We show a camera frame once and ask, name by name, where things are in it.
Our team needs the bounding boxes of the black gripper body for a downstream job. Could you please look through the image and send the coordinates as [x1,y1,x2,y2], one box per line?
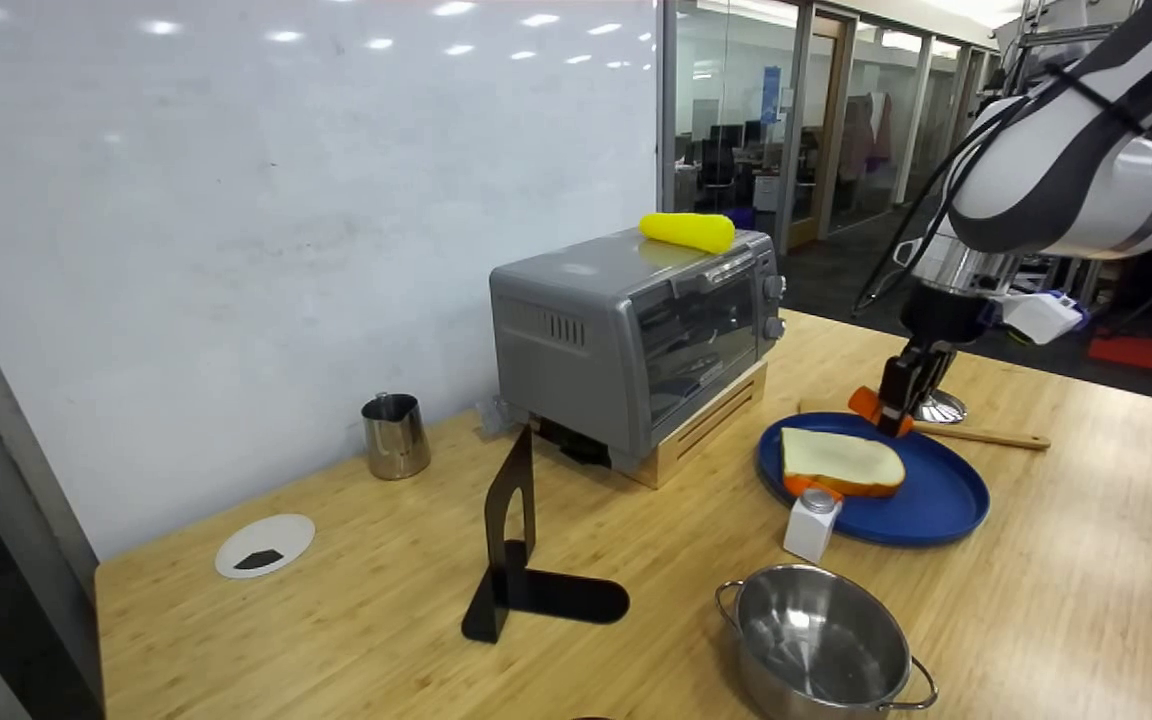
[902,278,1002,353]

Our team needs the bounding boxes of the orange carrot piece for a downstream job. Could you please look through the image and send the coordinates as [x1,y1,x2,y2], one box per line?
[850,389,912,436]

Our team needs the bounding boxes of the steel pot lid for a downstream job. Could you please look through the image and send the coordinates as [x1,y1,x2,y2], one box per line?
[918,390,970,425]

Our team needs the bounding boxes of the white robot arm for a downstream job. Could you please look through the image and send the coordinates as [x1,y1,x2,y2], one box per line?
[863,0,1152,430]

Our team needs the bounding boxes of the steel pot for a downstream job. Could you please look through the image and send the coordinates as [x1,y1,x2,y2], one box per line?
[716,564,942,720]

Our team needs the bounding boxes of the white bread slice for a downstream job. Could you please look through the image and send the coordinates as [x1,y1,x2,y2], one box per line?
[781,429,904,494]

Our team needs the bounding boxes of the blue round plate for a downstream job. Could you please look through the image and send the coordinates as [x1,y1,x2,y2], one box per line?
[756,410,994,549]

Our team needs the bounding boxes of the white salt shaker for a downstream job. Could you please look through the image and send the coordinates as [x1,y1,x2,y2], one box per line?
[784,489,845,564]

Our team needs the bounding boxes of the yellow plastic banana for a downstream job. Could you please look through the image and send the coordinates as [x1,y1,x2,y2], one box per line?
[640,211,735,256]

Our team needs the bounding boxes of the silver toaster oven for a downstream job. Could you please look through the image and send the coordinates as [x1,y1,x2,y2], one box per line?
[487,229,784,470]

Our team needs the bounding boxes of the black bookend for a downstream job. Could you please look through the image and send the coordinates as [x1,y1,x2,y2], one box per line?
[460,430,632,645]

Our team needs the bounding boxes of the steel cup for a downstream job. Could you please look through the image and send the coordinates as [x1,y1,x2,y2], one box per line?
[360,390,432,478]

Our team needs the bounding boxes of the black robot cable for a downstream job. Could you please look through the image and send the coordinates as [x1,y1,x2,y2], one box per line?
[861,53,1149,306]

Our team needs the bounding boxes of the white table cable grommet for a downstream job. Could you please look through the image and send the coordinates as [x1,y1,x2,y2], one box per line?
[214,511,315,580]

